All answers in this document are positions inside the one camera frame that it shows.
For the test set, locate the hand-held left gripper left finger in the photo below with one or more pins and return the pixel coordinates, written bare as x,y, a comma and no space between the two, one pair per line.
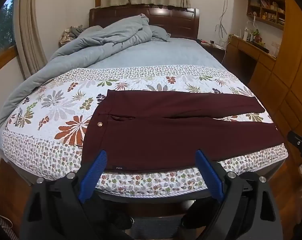
96,173

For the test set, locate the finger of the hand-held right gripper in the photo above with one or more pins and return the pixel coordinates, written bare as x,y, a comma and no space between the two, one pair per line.
297,142

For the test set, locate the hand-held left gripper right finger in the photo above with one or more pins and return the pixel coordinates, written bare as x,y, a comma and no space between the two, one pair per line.
208,176

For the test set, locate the maroon pants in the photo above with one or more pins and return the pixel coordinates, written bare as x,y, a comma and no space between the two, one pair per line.
153,135

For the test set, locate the white floral quilt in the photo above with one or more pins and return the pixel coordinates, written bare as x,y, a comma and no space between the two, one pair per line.
53,105

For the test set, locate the wooden desk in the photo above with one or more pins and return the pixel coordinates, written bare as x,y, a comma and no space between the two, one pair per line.
251,55

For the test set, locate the striped cloth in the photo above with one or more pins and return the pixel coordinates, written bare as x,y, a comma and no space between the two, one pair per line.
8,227

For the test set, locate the small potted plant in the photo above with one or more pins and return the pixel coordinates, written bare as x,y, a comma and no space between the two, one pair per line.
255,32

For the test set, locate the white bottle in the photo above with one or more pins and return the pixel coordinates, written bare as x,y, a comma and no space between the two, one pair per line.
245,34

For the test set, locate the dark nightstand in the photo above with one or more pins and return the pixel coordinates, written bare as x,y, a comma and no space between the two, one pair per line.
212,48

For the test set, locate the light blue bed sheet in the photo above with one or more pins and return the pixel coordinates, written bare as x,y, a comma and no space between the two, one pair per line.
171,55

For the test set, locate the grey-blue duvet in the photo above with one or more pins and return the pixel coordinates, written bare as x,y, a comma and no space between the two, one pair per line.
103,40

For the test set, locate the pile of patterned clothes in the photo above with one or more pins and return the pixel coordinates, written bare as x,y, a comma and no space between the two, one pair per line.
67,35

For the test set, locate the beige long curtain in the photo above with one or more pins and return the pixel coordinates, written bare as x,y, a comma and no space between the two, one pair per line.
28,30

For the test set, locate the glass window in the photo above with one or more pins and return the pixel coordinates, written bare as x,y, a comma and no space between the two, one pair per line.
3,25

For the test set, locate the wooden wall shelf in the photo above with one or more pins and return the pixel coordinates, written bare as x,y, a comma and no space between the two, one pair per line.
266,7

